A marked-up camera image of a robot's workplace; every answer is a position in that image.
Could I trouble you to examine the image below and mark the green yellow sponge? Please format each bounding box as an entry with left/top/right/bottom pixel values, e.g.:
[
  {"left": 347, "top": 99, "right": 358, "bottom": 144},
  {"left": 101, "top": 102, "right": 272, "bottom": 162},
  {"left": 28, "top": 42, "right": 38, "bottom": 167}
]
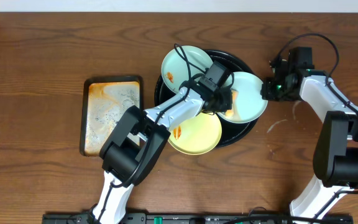
[{"left": 225, "top": 90, "right": 238, "bottom": 118}]

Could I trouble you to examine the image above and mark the light blue plate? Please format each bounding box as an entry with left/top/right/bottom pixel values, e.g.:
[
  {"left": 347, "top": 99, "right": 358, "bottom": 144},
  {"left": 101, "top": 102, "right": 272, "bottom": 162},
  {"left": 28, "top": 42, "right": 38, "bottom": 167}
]
[
  {"left": 161, "top": 45, "right": 213, "bottom": 93},
  {"left": 218, "top": 72, "right": 268, "bottom": 124}
]

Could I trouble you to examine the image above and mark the yellow plate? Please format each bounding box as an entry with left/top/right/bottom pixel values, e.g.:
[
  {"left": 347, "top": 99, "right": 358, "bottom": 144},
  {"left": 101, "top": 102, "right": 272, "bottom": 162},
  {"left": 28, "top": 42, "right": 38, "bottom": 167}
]
[{"left": 168, "top": 113, "right": 222, "bottom": 156}]

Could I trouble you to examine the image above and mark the light blue plate top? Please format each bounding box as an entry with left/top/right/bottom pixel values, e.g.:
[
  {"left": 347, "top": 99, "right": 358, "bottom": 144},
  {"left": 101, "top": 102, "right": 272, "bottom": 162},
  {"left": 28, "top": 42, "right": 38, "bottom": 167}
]
[{"left": 161, "top": 45, "right": 213, "bottom": 93}]

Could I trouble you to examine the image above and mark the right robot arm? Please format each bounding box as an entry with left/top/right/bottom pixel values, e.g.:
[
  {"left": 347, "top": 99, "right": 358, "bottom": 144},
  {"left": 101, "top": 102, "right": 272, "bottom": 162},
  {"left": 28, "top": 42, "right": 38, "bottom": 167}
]
[{"left": 261, "top": 60, "right": 358, "bottom": 220}]

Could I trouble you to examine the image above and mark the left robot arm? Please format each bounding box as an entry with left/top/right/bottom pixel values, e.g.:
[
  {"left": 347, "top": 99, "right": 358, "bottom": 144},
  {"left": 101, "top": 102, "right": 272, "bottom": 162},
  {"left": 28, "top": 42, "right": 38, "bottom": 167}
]
[{"left": 88, "top": 74, "right": 232, "bottom": 223}]

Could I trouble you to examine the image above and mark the black round tray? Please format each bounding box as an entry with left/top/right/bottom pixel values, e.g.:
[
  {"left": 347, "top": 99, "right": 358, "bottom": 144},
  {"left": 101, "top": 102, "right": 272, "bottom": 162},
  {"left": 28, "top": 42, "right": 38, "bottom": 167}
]
[{"left": 154, "top": 50, "right": 258, "bottom": 147}]

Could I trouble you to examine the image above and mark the black rectangular soapy tray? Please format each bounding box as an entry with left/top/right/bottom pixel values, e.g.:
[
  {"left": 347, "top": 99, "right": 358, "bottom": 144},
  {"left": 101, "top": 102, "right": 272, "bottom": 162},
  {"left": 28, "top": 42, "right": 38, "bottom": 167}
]
[{"left": 80, "top": 75, "right": 143, "bottom": 157}]

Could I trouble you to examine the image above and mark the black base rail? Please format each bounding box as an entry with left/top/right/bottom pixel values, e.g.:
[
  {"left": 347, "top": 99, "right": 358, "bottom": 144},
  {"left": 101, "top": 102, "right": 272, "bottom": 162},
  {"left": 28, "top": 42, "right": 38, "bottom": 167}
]
[{"left": 41, "top": 212, "right": 354, "bottom": 224}]

